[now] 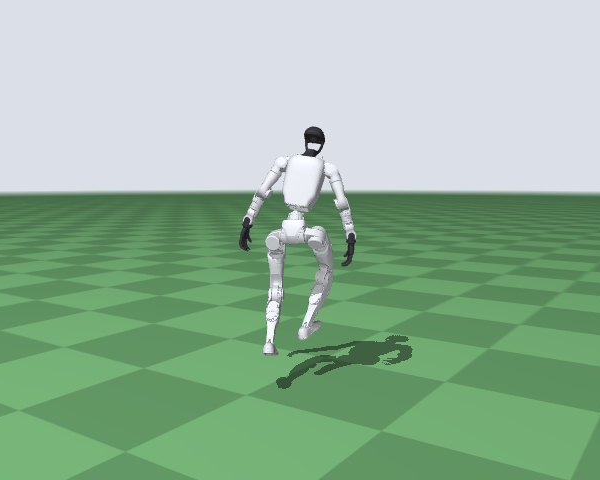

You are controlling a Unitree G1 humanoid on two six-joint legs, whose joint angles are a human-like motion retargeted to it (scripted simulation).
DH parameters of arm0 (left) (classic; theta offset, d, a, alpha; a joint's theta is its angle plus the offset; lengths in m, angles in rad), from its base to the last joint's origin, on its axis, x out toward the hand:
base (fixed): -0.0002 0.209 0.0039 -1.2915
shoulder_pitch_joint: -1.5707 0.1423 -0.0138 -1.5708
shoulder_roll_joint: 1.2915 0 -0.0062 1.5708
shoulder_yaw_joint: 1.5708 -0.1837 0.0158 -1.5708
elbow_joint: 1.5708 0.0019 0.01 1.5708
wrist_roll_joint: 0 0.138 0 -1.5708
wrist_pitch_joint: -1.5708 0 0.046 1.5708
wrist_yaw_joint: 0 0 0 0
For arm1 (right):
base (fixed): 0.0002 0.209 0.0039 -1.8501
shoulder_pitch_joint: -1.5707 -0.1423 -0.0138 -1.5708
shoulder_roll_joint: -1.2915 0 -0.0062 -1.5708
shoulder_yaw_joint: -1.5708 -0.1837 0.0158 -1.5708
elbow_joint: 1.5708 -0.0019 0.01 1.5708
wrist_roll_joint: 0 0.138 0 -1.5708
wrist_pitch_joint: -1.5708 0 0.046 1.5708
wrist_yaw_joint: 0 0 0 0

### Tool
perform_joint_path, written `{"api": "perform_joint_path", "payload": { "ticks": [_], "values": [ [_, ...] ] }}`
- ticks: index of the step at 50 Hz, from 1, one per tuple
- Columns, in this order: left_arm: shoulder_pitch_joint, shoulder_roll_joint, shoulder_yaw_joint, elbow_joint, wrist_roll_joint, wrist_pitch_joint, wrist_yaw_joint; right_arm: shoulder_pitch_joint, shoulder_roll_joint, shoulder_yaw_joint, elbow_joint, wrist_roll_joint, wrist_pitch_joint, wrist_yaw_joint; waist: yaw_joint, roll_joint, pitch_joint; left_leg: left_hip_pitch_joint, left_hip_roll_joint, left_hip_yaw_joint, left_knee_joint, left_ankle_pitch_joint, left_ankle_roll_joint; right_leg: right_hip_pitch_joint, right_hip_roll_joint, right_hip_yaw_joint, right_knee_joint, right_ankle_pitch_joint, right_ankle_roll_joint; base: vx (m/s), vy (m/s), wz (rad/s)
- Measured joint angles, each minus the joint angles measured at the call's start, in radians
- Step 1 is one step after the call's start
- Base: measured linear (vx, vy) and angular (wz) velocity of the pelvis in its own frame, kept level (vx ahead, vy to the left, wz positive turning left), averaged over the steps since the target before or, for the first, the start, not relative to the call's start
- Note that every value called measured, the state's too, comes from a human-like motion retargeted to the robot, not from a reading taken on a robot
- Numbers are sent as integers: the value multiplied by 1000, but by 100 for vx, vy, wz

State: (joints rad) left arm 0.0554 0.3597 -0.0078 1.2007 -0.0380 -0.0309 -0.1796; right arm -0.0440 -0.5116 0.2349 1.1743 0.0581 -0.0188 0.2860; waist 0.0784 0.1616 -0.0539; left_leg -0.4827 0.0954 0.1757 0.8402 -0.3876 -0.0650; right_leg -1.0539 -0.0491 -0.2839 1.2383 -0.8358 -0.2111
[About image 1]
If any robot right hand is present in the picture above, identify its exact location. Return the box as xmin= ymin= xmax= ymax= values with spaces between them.
xmin=341 ymin=233 xmax=356 ymax=266

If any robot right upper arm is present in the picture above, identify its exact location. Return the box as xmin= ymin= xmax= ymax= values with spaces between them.
xmin=324 ymin=162 xmax=348 ymax=210

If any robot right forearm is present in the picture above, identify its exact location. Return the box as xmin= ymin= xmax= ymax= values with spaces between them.
xmin=339 ymin=198 xmax=357 ymax=239

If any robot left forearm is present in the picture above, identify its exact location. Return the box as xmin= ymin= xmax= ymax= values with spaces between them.
xmin=243 ymin=188 xmax=265 ymax=225

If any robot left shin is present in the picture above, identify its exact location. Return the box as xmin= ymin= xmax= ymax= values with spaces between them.
xmin=266 ymin=288 xmax=281 ymax=345

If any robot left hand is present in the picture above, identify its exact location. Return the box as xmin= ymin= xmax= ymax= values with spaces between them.
xmin=239 ymin=217 xmax=253 ymax=251

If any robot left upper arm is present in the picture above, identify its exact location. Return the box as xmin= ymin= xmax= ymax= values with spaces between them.
xmin=257 ymin=156 xmax=290 ymax=199

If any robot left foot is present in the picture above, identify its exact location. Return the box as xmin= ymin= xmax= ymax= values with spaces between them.
xmin=263 ymin=341 xmax=279 ymax=356

